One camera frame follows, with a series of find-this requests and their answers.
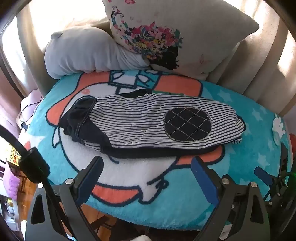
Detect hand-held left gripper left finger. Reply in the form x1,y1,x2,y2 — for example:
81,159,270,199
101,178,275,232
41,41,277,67
25,156,104,241

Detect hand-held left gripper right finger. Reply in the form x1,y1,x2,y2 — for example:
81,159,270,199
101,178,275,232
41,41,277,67
191,156,273,241

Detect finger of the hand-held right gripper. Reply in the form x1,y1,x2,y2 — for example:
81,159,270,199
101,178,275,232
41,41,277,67
254,166,287,201
280,142,290,179

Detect cartoon printed blue blanket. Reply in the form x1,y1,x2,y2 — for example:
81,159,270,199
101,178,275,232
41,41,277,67
17,70,292,231

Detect small black box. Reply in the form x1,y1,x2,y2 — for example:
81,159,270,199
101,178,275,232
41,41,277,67
19,147,51,184

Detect wooden stool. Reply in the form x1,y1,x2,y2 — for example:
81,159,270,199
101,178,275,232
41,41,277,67
7,161,29,194

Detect purple plush cushion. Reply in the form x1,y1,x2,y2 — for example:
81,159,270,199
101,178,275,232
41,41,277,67
3,170,21,201

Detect grey plush pillow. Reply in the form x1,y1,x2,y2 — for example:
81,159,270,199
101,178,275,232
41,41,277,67
44,25,149,80

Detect floral print cream pillow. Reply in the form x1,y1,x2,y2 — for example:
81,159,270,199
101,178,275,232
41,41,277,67
102,0,260,80

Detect black cable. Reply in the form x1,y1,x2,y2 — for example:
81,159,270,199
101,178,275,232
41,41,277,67
0,124,59,195

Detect thin dark charging cable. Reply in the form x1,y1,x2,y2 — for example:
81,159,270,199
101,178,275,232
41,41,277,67
20,96,43,130

